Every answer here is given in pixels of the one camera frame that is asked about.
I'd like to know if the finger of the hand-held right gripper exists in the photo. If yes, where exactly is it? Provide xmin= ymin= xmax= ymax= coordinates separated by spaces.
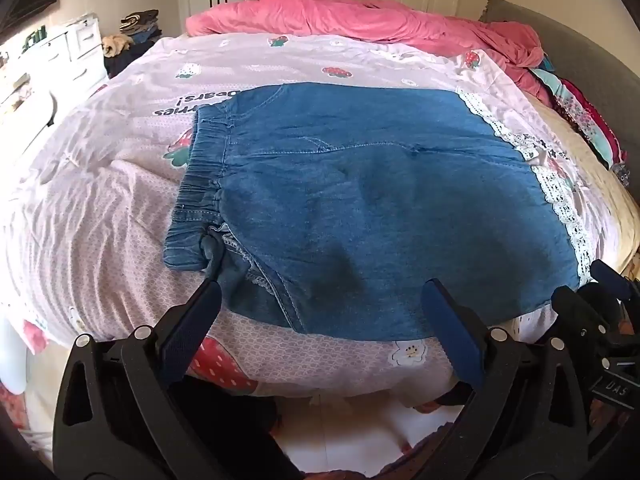
xmin=551 ymin=284 xmax=628 ymax=348
xmin=589 ymin=260 xmax=640 ymax=306

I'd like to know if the red pink blanket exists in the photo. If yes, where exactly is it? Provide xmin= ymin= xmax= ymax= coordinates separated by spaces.
xmin=185 ymin=0 xmax=556 ymax=106

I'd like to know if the blue denim pants lace hem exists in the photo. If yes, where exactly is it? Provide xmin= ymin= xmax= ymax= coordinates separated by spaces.
xmin=162 ymin=82 xmax=601 ymax=343

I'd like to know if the stack of dark clothes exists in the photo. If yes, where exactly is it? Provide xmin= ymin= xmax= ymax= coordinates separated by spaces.
xmin=102 ymin=9 xmax=165 ymax=80

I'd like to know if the colourful floral pillow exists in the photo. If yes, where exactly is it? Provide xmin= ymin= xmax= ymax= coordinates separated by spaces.
xmin=530 ymin=57 xmax=631 ymax=181

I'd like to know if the beige bed sheet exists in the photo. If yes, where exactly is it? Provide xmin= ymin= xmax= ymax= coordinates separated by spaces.
xmin=520 ymin=90 xmax=640 ymax=281

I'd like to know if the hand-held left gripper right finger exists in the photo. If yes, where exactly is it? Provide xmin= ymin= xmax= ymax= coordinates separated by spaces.
xmin=421 ymin=279 xmax=599 ymax=480

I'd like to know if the pink strawberry printed quilt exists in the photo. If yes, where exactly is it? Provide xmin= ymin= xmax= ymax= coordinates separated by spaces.
xmin=0 ymin=32 xmax=596 ymax=411

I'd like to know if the white drawer cabinet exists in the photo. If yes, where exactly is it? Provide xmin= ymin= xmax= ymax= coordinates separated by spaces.
xmin=0 ymin=17 xmax=108 ymax=128

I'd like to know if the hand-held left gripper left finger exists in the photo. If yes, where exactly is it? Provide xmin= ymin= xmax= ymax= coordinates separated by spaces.
xmin=51 ymin=278 xmax=223 ymax=480

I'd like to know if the grey padded headboard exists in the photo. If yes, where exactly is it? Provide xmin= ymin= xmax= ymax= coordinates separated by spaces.
xmin=477 ymin=0 xmax=640 ymax=161

